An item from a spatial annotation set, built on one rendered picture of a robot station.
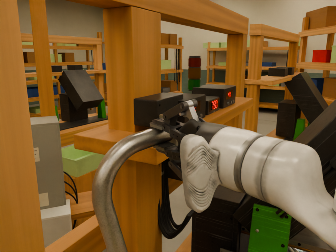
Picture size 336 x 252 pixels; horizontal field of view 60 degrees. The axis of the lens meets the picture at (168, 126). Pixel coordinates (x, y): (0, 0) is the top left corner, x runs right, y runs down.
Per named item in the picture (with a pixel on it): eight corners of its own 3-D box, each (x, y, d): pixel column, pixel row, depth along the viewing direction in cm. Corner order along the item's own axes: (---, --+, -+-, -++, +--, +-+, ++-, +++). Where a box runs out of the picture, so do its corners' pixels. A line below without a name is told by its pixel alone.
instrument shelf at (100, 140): (253, 106, 140) (253, 98, 139) (157, 166, 63) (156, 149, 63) (204, 102, 152) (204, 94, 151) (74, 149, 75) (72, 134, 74)
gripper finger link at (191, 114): (209, 126, 40) (200, 132, 42) (195, 97, 41) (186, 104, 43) (196, 130, 39) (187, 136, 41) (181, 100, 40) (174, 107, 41)
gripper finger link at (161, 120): (179, 129, 45) (160, 124, 49) (177, 111, 44) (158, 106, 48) (171, 132, 44) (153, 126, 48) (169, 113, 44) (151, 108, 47)
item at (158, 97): (184, 118, 84) (184, 93, 83) (157, 128, 72) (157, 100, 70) (162, 115, 88) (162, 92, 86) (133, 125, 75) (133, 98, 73)
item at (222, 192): (254, 243, 134) (259, 173, 126) (235, 287, 108) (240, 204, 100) (216, 231, 142) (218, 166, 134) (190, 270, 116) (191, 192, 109)
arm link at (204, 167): (177, 137, 32) (218, 150, 27) (244, 114, 38) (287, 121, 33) (184, 211, 34) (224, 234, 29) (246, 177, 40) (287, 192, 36)
